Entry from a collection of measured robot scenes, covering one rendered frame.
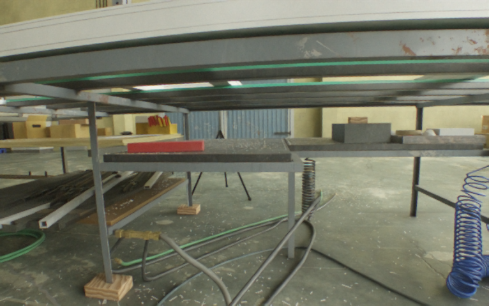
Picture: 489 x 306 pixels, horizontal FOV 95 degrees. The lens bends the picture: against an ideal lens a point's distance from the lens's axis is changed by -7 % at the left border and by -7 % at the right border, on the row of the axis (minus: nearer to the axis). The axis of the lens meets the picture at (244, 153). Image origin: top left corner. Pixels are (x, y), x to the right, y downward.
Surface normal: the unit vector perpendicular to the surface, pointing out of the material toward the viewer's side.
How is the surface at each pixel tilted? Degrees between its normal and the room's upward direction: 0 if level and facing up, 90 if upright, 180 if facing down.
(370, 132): 90
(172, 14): 90
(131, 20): 90
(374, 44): 90
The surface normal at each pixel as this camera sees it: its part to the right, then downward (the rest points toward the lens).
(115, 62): -0.13, 0.11
